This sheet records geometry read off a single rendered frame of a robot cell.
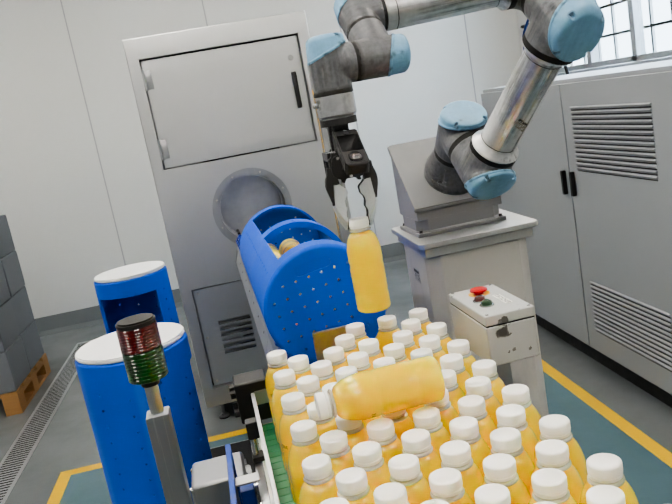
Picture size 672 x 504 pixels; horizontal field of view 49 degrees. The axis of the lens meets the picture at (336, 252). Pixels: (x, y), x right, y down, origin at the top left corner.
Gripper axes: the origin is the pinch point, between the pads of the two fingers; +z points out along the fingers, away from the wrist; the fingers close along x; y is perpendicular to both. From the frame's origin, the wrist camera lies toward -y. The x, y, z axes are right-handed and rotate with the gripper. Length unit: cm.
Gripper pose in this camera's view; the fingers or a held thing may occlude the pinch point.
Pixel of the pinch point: (358, 221)
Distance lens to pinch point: 141.0
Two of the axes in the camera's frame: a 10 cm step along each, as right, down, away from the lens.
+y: -1.9, -1.6, 9.7
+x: -9.7, 2.1, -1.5
